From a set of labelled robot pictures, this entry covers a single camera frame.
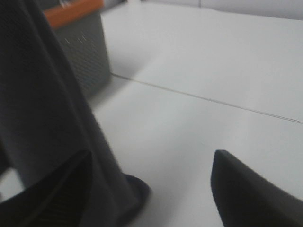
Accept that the grey perforated basket orange rim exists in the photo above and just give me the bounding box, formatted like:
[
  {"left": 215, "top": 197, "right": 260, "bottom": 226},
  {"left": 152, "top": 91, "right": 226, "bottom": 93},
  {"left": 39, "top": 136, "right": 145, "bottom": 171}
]
[{"left": 38, "top": 0, "right": 110, "bottom": 97}]

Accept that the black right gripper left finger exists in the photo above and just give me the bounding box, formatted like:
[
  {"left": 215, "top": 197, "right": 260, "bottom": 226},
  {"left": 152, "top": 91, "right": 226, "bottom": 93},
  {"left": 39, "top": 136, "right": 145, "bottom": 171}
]
[{"left": 0, "top": 151, "right": 92, "bottom": 227}]

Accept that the dark navy towel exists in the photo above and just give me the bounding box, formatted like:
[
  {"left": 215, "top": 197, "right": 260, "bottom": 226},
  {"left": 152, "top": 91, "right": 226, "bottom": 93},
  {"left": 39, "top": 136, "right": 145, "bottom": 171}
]
[{"left": 0, "top": 0, "right": 150, "bottom": 227}]

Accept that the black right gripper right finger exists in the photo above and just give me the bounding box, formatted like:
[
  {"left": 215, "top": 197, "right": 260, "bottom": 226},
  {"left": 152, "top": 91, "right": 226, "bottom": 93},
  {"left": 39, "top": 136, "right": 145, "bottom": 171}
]
[{"left": 210, "top": 150, "right": 303, "bottom": 227}]

